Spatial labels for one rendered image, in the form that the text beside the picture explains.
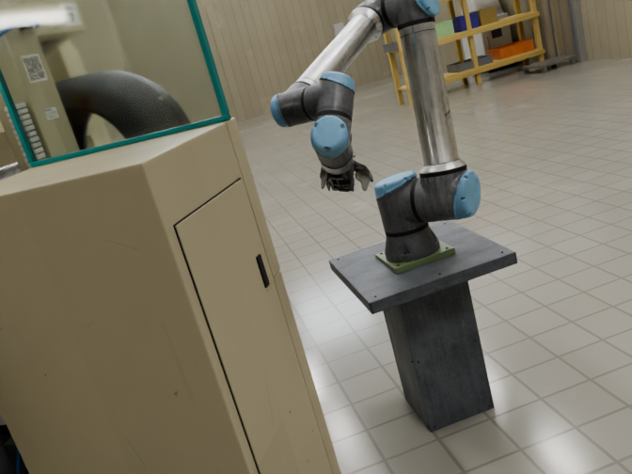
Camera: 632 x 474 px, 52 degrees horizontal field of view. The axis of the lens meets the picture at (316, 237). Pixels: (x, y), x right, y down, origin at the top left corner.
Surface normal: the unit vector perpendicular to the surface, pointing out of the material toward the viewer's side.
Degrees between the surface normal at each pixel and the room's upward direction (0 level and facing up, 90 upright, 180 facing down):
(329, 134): 61
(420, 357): 90
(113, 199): 90
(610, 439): 0
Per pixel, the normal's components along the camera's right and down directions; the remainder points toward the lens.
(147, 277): -0.28, 0.36
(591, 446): -0.26, -0.92
